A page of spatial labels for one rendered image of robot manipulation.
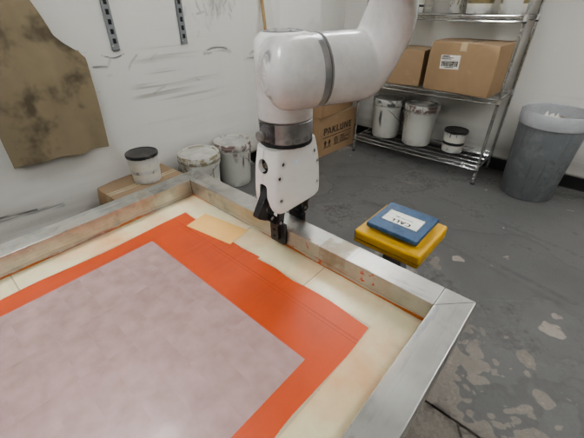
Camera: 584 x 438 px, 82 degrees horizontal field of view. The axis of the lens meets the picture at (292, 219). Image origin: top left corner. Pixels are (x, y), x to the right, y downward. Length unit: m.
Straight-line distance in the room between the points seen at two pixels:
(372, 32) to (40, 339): 0.52
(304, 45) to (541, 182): 2.88
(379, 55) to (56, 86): 2.09
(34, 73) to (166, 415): 2.11
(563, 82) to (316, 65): 3.19
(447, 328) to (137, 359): 0.35
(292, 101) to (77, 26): 2.15
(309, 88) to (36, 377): 0.43
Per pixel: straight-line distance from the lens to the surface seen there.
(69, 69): 2.39
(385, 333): 0.45
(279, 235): 0.54
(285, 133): 0.45
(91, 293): 0.56
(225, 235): 0.60
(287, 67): 0.35
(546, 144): 3.03
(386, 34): 0.39
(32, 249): 0.65
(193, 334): 0.45
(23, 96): 2.33
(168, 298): 0.51
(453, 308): 0.45
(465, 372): 1.72
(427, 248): 0.63
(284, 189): 0.48
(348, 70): 0.38
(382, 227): 0.63
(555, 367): 1.94
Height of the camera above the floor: 1.31
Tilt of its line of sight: 33 degrees down
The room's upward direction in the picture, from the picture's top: straight up
